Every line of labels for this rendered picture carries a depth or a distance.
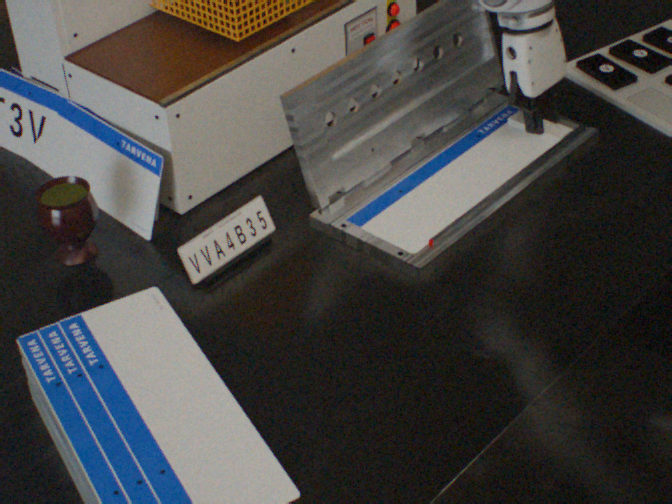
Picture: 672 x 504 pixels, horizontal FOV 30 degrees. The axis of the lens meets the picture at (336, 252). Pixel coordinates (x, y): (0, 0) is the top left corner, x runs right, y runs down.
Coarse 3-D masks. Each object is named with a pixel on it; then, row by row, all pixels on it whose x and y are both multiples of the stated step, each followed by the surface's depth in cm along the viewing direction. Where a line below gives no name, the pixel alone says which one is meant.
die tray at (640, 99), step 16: (640, 32) 221; (608, 48) 217; (656, 48) 216; (624, 64) 213; (576, 80) 210; (592, 80) 209; (640, 80) 208; (656, 80) 208; (608, 96) 205; (624, 96) 204; (640, 96) 204; (656, 96) 204; (640, 112) 200; (656, 112) 200; (656, 128) 198
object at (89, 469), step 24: (24, 336) 151; (24, 360) 150; (48, 360) 147; (48, 384) 144; (48, 408) 145; (72, 408) 140; (72, 432) 137; (72, 456) 139; (96, 456) 134; (96, 480) 132
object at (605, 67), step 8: (592, 56) 213; (600, 56) 213; (576, 64) 212; (584, 64) 211; (592, 64) 211; (600, 64) 211; (608, 64) 211; (616, 64) 210; (584, 72) 211; (592, 72) 209; (600, 72) 209; (608, 72) 208; (616, 72) 208; (624, 72) 208; (600, 80) 208; (608, 80) 206; (616, 80) 206; (624, 80) 206; (632, 80) 207; (616, 88) 206
